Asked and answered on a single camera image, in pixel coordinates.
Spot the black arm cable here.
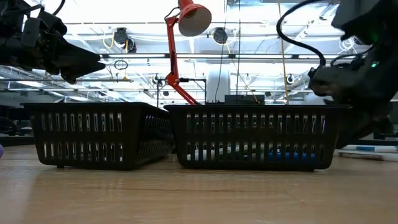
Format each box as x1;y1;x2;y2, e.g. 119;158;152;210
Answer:
275;0;327;71
51;0;67;16

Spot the dark desk furniture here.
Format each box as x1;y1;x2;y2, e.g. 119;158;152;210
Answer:
0;104;32;138

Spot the blue dry-erase marker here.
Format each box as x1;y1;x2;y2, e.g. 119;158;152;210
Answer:
267;151;315;162
341;144;398;154

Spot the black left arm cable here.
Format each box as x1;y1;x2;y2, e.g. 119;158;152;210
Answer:
51;0;67;16

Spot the black dry-erase marker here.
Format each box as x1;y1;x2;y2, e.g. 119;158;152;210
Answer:
186;148;228;162

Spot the black box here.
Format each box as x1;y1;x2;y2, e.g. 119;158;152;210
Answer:
224;94;266;105

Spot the yellow hanging rope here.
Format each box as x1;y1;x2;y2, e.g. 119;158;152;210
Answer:
277;0;290;105

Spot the red desk lamp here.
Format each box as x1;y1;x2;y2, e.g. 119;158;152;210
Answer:
164;0;213;106

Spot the black slotted plastic basket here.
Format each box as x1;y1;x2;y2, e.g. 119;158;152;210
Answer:
20;101;175;171
163;104;352;172

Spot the black hanging cable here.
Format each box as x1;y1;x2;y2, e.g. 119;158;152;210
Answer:
214;0;227;103
235;0;242;96

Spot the black ceiling cable reel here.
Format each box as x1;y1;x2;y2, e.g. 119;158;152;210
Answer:
212;27;229;45
112;27;137;54

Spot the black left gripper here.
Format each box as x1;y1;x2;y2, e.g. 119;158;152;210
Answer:
0;0;107;85

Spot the long ceiling light bar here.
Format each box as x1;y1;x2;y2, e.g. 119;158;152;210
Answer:
99;53;358;60

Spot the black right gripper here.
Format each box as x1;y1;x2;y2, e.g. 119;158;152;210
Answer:
307;43;398;150

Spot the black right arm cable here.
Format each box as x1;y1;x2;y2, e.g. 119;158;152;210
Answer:
275;0;327;71

